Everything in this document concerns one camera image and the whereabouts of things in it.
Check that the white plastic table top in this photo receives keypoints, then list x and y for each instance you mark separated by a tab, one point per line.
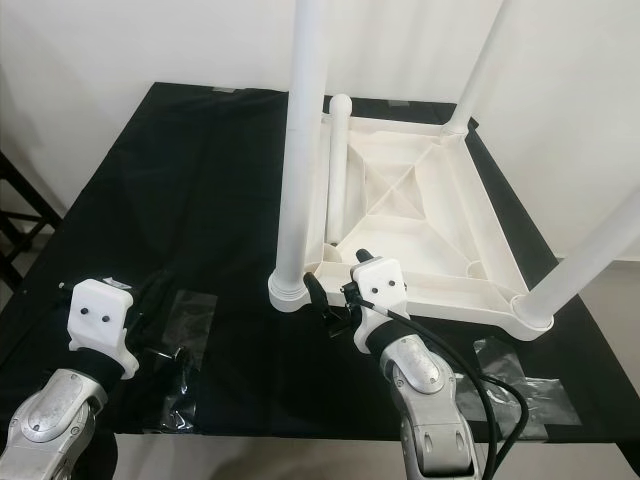
420	170

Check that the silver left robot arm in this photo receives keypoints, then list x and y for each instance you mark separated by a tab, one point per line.
50	425

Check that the black tablecloth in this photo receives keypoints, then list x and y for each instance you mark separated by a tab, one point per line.
160	200

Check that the black round stool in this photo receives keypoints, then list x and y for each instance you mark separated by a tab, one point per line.
25	205

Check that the grey tape strip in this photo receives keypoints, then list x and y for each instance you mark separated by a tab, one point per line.
224	90

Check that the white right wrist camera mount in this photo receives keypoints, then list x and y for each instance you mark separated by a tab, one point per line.
380	285

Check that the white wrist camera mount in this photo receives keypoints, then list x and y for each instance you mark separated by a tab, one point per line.
105	315
380	285

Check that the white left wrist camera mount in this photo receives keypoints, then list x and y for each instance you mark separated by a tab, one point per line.
105	315

